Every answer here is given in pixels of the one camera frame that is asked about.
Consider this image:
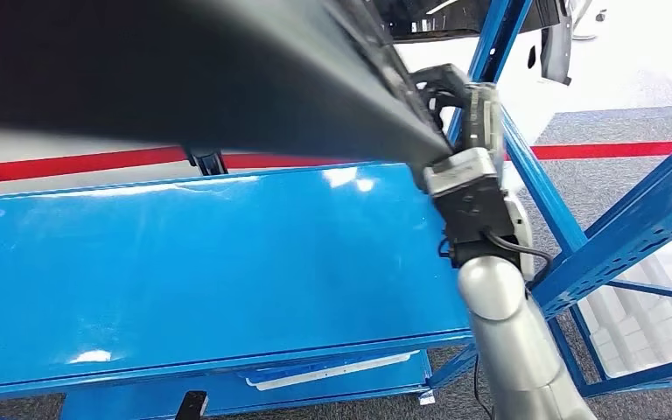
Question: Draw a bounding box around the black plastic panel part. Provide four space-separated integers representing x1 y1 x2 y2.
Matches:
0 0 453 175

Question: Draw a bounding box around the white car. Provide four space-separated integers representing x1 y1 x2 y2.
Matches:
0 0 575 201

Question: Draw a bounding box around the white chair base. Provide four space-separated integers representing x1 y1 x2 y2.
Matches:
570 0 610 42

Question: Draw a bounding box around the white plastic bin stack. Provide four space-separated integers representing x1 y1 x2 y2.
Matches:
579 228 672 378

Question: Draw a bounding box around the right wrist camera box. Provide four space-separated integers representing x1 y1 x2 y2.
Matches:
424 146 526 269

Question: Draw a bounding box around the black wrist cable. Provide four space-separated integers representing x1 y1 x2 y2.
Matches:
483 230 555 291

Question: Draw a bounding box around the black tether cable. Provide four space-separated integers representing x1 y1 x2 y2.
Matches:
472 353 496 420

